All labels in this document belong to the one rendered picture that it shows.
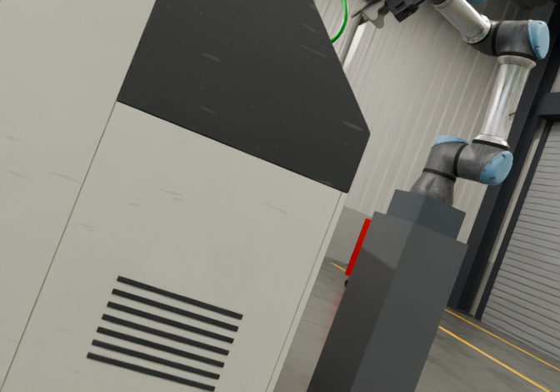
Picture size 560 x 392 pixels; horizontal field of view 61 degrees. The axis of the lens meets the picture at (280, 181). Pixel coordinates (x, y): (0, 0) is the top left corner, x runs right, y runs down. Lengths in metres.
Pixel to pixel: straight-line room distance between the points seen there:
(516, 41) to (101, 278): 1.39
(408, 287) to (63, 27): 1.21
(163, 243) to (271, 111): 0.39
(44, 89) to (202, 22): 0.37
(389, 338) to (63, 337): 0.96
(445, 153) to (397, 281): 0.46
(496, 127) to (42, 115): 1.30
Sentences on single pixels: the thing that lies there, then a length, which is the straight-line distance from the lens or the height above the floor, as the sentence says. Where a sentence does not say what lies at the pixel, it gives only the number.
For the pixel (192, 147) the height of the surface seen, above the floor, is 0.76.
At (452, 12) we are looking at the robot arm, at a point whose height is 1.43.
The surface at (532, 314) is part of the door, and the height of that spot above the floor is 0.44.
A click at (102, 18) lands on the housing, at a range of 1.14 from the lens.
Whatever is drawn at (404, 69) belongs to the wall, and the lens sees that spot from 9.50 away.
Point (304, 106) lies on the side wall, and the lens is 1.14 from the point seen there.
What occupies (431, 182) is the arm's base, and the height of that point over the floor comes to 0.95.
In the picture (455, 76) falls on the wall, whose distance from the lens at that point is 10.23.
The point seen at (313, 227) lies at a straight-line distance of 1.16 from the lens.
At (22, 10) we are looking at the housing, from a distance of 1.17.
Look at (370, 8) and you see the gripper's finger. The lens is 1.36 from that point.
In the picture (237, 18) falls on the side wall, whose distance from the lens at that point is 1.14.
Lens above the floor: 0.72
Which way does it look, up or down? 2 degrees up
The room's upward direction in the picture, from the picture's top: 21 degrees clockwise
